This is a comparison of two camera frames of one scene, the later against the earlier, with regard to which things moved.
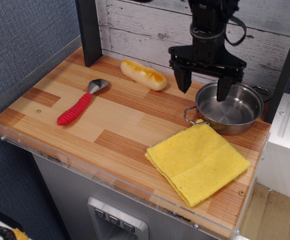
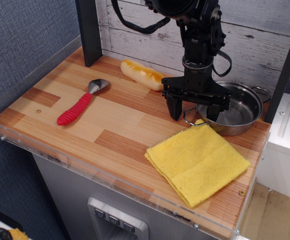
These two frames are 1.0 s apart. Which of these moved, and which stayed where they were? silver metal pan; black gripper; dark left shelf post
Moved: black gripper
Stayed: dark left shelf post; silver metal pan
